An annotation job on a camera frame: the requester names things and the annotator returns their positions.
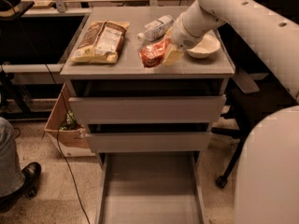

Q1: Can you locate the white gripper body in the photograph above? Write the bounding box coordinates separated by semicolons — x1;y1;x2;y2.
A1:
171;13;202;49

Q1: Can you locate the red coke can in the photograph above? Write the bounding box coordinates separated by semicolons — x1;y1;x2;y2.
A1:
139;38;170;68

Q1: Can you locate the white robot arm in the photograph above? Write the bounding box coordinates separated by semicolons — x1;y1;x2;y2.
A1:
171;0;299;224

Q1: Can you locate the grey drawer cabinet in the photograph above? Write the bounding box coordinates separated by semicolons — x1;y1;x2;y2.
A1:
60;6;236;224

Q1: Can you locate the grey top drawer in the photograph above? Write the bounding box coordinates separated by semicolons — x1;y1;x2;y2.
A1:
69;96;225;124

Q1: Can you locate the grey drawer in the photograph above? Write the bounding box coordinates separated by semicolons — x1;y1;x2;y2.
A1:
86;132;211;153
69;96;225;124
94;152;208;224

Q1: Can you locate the grey middle drawer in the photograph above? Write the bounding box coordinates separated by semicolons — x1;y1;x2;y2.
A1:
86;132;211;153

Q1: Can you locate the grey bottom drawer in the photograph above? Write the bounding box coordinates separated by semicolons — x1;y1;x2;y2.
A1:
94;152;208;224

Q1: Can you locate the clear plastic water bottle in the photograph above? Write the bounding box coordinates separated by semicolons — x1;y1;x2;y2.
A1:
137;15;174;42

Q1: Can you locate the white paper bowl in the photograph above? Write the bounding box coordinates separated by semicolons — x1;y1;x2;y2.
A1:
187;35;221;59

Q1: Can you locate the brown chip bag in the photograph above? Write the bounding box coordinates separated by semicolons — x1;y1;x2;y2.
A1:
69;21;130;64

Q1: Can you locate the black office chair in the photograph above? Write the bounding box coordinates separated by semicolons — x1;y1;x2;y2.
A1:
211;0;299;189

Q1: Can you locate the cardboard box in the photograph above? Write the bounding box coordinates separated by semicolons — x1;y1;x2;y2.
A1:
44;84;93;157

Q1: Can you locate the black leather shoe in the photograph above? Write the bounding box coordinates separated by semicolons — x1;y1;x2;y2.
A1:
0;162;41;213

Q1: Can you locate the blue jeans leg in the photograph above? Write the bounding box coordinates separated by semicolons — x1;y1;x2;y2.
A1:
0;118;24;197

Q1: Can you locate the black cable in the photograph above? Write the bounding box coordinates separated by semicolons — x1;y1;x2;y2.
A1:
43;63;92;224

